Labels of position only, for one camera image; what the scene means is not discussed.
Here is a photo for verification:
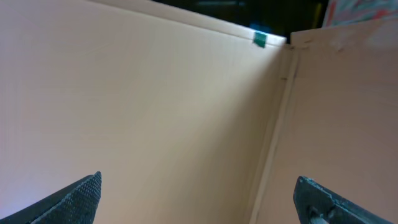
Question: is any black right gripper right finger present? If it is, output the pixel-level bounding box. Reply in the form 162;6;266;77
293;176;391;224

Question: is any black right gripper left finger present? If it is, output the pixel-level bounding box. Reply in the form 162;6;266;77
1;171;102;224

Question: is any green tape piece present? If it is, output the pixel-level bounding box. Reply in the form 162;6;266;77
252;30;268;48

